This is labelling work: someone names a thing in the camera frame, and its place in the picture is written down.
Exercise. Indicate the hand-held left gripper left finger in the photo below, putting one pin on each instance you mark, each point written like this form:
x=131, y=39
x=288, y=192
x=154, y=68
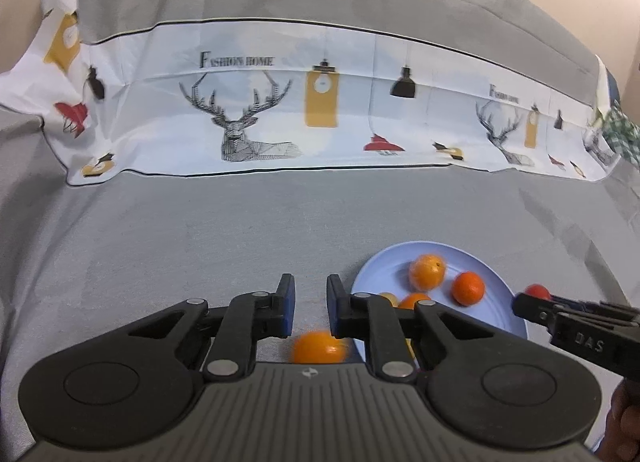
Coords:
x=287, y=307

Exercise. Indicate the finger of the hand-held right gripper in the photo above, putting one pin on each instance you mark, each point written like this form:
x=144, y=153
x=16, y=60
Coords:
x=600, y=308
x=532, y=308

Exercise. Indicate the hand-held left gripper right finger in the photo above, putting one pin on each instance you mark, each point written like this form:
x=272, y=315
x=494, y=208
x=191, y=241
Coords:
x=332, y=309

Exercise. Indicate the red cherry tomato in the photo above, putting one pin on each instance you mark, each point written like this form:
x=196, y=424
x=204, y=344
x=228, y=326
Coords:
x=537, y=290

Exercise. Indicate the small yellow fruit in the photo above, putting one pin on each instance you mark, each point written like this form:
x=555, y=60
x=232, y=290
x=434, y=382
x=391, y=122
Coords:
x=389, y=298

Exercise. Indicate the deep orange tangerine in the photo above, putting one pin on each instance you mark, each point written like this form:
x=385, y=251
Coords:
x=468, y=288

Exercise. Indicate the light blue plate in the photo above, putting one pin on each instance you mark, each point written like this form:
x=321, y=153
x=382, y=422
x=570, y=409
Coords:
x=480, y=262

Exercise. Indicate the light orange tangerine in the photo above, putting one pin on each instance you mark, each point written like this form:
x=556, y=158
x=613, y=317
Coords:
x=427, y=272

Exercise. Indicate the person's right forearm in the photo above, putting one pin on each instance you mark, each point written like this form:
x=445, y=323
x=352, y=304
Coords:
x=625, y=422

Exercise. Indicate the white printed cloth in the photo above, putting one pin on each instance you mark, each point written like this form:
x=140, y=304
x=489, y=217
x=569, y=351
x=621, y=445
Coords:
x=350, y=141

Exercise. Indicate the green checked cloth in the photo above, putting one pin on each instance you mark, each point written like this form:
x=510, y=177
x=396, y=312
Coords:
x=622, y=134

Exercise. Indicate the blue cloth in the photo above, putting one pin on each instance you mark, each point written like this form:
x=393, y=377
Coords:
x=613, y=86

